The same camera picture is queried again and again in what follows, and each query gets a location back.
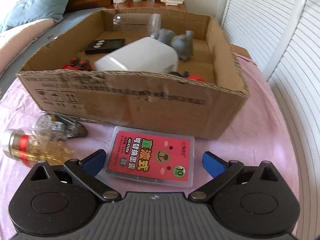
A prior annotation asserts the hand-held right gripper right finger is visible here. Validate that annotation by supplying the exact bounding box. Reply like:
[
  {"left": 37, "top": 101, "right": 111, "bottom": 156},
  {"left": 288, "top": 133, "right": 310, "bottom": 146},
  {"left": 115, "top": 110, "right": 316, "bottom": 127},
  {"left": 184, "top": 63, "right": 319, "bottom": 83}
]
[{"left": 188, "top": 151, "right": 279, "bottom": 202}]

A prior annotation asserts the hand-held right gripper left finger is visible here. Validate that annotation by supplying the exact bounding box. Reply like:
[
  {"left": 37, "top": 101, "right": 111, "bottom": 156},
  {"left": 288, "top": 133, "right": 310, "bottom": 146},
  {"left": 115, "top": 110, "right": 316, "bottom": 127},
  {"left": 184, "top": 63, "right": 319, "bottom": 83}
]
[{"left": 30, "top": 149, "right": 119, "bottom": 203}]

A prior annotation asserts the clear case with red label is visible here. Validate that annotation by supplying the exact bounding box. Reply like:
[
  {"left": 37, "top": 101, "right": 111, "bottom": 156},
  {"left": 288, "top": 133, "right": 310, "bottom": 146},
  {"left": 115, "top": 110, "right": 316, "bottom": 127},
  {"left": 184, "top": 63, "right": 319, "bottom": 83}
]
[{"left": 104, "top": 126, "right": 195, "bottom": 188}]

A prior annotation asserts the clear bottle of gold capsules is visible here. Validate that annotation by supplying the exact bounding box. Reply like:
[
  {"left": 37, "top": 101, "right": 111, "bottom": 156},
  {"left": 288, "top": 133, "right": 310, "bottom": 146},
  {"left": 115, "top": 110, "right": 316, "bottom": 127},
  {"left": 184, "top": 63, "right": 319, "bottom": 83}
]
[{"left": 0, "top": 127, "right": 75, "bottom": 168}]

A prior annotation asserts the brown cardboard box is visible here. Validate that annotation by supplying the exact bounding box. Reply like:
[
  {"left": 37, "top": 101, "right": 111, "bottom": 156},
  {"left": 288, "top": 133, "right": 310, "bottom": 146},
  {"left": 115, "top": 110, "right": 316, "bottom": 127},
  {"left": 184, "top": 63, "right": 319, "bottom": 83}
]
[{"left": 15, "top": 8, "right": 250, "bottom": 140}]

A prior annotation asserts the black cube with red knobs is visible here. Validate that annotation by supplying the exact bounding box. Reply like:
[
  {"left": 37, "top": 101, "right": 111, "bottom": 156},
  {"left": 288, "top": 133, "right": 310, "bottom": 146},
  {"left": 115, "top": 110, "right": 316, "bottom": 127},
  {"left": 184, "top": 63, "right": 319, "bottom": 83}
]
[{"left": 168, "top": 71, "right": 204, "bottom": 82}]

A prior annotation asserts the red toy train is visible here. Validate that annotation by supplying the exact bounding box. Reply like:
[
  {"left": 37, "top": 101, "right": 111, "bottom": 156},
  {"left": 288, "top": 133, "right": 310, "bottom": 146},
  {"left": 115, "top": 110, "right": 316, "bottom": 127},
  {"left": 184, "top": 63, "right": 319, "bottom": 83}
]
[{"left": 62, "top": 57, "right": 94, "bottom": 72}]

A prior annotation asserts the frosted white plastic container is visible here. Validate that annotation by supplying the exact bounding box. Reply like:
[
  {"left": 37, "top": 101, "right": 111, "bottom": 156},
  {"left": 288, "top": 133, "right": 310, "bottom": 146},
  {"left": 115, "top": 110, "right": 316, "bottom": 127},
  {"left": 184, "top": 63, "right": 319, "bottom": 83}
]
[{"left": 94, "top": 37, "right": 179, "bottom": 75}]

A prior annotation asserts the black digital timer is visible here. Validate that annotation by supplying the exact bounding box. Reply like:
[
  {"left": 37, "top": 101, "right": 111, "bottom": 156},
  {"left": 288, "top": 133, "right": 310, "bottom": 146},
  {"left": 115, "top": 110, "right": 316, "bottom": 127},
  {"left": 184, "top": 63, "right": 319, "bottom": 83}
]
[{"left": 85, "top": 39, "right": 126, "bottom": 55}]

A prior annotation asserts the grey toy figure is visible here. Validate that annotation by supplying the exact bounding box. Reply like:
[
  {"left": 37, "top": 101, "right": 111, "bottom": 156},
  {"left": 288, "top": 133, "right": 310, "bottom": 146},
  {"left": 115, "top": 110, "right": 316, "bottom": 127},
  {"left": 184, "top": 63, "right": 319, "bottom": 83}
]
[{"left": 151, "top": 29, "right": 195, "bottom": 61}]

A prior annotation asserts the clear plastic jar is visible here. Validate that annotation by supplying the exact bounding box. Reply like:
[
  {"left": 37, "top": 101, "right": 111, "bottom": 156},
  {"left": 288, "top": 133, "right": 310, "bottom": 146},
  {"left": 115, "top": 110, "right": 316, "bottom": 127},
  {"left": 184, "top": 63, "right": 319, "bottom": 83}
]
[{"left": 112, "top": 14, "right": 162, "bottom": 34}]

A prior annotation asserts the clear and black plastic object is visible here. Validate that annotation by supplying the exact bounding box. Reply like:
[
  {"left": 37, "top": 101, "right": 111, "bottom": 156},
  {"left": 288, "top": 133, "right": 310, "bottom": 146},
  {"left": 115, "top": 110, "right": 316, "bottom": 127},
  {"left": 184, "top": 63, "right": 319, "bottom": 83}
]
[{"left": 32, "top": 112, "right": 88, "bottom": 140}]

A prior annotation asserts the pink cloth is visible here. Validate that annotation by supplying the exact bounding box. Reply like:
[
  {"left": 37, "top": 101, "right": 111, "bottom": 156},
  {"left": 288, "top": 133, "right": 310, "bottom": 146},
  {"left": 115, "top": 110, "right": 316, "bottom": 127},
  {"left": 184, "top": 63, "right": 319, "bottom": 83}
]
[{"left": 0, "top": 44, "right": 298, "bottom": 230}]

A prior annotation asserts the white louvered closet door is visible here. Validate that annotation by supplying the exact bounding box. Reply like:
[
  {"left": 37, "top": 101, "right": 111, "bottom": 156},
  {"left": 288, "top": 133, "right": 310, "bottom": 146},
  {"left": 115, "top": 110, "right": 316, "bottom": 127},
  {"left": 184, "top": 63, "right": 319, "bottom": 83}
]
[
  {"left": 221, "top": 0, "right": 309, "bottom": 80},
  {"left": 266, "top": 0, "right": 320, "bottom": 230}
]

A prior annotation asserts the pink floral quilt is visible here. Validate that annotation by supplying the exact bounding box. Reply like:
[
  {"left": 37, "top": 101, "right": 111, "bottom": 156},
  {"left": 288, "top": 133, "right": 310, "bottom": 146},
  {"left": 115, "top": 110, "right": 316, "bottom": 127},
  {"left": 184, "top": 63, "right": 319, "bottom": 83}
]
[{"left": 0, "top": 17, "right": 57, "bottom": 80}]

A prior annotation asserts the blue-grey bedsheet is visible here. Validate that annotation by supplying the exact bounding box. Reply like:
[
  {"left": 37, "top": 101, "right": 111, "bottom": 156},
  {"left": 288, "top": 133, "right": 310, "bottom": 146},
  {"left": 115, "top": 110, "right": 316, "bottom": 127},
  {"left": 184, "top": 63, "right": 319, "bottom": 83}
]
[{"left": 0, "top": 6, "right": 103, "bottom": 98}]

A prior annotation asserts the wooden nightstand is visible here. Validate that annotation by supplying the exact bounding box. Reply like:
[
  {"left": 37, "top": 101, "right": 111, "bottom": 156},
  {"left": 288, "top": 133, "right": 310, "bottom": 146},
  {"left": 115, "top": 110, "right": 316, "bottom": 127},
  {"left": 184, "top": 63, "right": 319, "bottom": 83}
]
[{"left": 106, "top": 0, "right": 188, "bottom": 12}]

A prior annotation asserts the large blue pillow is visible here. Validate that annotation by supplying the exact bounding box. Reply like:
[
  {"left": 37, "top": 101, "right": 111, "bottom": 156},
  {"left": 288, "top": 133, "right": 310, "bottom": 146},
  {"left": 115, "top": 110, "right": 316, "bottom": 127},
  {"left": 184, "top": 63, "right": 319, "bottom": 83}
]
[{"left": 0, "top": 0, "right": 77, "bottom": 32}]

